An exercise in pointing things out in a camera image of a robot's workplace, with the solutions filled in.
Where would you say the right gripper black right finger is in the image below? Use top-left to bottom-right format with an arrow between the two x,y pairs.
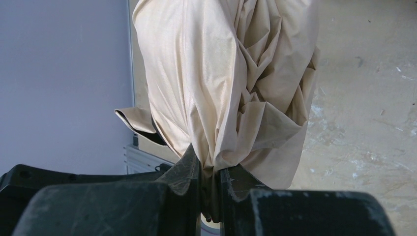
220,165 -> 395,236

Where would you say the aluminium frame rail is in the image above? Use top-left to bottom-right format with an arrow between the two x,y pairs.
124,145 -> 174,175

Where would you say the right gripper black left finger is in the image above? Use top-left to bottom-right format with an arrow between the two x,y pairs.
0,146 -> 200,236

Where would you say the beige umbrella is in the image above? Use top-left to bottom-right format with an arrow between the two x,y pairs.
115,0 -> 319,223

